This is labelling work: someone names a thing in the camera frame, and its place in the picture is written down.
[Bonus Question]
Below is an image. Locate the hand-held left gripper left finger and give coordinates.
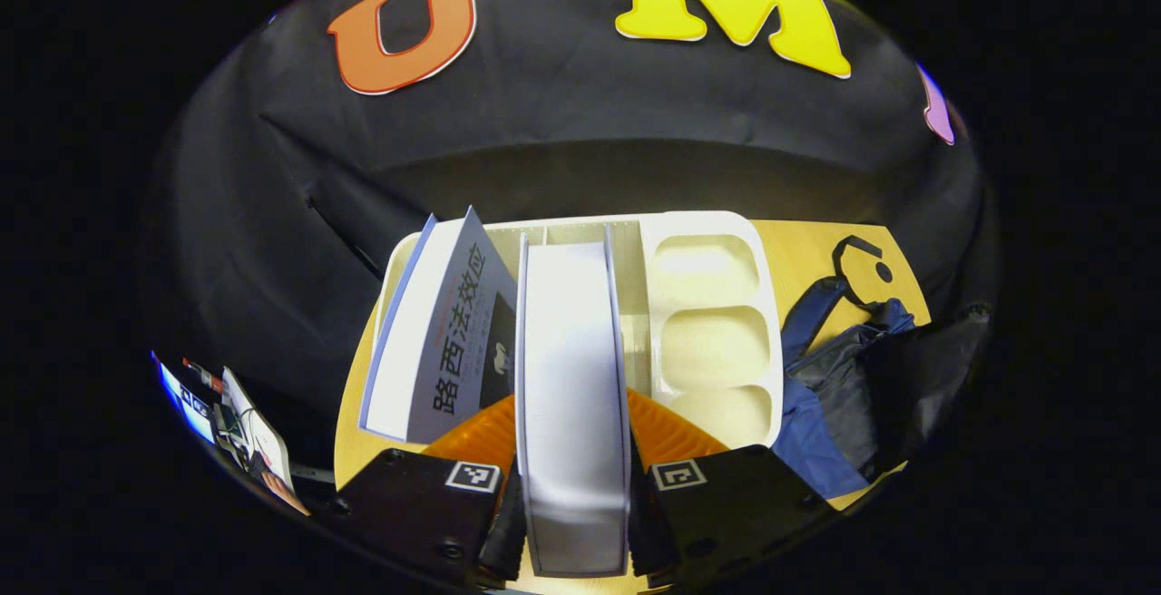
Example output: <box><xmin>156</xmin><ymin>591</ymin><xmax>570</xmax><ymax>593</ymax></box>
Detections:
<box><xmin>334</xmin><ymin>394</ymin><xmax>529</xmax><ymax>589</ymax></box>

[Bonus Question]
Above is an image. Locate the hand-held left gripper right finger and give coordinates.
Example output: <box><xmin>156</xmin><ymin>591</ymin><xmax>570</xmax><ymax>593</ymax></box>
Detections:
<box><xmin>624</xmin><ymin>386</ymin><xmax>837</xmax><ymax>590</ymax></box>

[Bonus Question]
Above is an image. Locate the light grey book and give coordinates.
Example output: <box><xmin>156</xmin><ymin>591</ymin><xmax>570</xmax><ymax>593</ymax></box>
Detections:
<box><xmin>514</xmin><ymin>225</ymin><xmax>633</xmax><ymax>578</ymax></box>

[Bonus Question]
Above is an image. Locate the blue schoolbag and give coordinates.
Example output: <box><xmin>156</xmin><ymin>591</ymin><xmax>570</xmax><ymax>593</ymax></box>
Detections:
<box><xmin>778</xmin><ymin>234</ymin><xmax>994</xmax><ymax>501</ymax></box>

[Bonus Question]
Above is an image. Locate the white plastic bookshelf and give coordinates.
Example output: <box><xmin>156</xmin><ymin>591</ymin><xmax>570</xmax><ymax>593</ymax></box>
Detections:
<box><xmin>372</xmin><ymin>210</ymin><xmax>785</xmax><ymax>451</ymax></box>

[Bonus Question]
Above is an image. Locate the grey-blue book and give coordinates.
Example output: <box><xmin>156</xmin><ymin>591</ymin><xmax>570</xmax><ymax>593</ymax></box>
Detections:
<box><xmin>358</xmin><ymin>205</ymin><xmax>520</xmax><ymax>444</ymax></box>

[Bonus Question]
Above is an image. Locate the white side table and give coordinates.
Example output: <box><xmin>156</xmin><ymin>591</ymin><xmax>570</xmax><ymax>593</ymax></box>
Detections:
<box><xmin>218</xmin><ymin>366</ymin><xmax>296</xmax><ymax>492</ymax></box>

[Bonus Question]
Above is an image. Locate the computer monitor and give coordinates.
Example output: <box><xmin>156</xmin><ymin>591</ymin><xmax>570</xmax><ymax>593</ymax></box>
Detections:
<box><xmin>152</xmin><ymin>352</ymin><xmax>219</xmax><ymax>446</ymax></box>

